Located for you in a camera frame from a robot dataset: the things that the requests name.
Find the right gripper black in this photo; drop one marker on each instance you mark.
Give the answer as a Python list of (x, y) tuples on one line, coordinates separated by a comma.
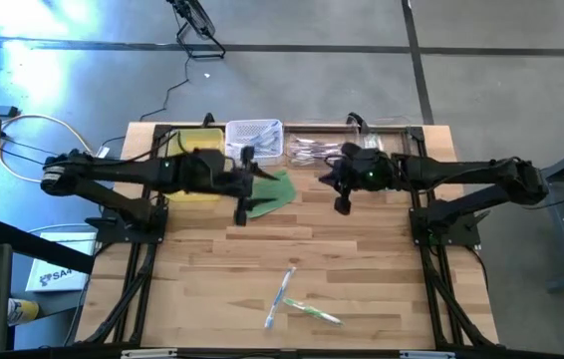
[(366, 172)]

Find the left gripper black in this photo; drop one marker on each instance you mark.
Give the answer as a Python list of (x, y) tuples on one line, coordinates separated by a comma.
[(212, 174)]

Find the green cloth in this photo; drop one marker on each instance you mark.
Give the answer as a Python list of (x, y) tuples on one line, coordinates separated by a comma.
[(277, 192)]

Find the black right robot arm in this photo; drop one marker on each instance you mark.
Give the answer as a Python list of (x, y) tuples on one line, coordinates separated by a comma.
[(471, 172)]

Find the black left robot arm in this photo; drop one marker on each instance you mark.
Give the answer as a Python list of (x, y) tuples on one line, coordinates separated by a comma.
[(112, 172)]

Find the white perforated plastic basket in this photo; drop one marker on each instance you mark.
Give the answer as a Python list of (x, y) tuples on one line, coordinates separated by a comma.
[(272, 160)]

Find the clear plastic bin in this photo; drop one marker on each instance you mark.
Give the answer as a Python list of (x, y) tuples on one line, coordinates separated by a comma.
[(292, 130), (391, 132)]

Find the black clamp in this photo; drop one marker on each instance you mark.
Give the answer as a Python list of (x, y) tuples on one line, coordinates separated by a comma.
[(207, 119), (355, 119)]

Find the yellow plastic tray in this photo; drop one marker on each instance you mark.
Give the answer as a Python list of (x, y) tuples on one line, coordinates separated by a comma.
[(197, 139)]

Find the white adapter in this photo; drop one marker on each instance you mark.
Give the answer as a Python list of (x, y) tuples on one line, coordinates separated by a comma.
[(104, 151)]

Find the black floor fan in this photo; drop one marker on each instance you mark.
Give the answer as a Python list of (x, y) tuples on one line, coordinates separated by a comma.
[(195, 17)]

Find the white printed cardboard box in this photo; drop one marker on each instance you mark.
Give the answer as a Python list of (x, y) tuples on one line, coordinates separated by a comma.
[(60, 264)]

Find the black diagonal beam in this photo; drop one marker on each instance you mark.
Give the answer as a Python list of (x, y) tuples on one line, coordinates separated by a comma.
[(43, 247)]

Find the yellow white can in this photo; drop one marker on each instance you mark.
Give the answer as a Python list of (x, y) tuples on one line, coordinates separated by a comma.
[(23, 311)]

